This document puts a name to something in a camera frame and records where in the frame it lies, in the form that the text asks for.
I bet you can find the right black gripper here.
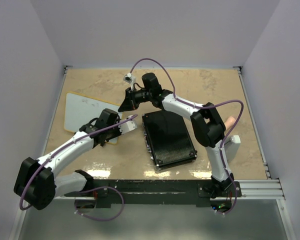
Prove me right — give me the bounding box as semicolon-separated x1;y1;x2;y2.
118;87;152;113

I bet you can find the grey white tape dispenser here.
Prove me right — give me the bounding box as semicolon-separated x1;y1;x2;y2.
224;135;241;163

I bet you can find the yellow framed whiteboard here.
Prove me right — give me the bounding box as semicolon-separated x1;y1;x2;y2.
63;92;122;133

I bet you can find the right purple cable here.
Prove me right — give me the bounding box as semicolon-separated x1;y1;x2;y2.
129;57;245;216

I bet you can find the aluminium front rail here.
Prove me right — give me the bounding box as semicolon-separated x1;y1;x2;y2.
22;178;286;201

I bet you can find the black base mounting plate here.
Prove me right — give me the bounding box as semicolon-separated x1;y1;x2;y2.
64;178;243;210

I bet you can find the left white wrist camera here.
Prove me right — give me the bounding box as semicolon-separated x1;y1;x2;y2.
118;119;138;135

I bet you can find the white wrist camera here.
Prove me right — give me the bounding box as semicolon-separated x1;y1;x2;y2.
123;72;136;91
118;119;138;135

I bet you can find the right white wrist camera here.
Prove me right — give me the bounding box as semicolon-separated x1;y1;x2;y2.
123;72;136;91

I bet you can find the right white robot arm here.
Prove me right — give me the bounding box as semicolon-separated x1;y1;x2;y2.
118;72;234;198

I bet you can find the pink cylindrical tube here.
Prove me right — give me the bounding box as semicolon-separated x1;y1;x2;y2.
224;116;237;130

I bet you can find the black hard case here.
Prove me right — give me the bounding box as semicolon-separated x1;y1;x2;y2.
142;110;197;171

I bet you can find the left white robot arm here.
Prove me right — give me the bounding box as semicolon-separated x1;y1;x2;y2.
13;108;135;211

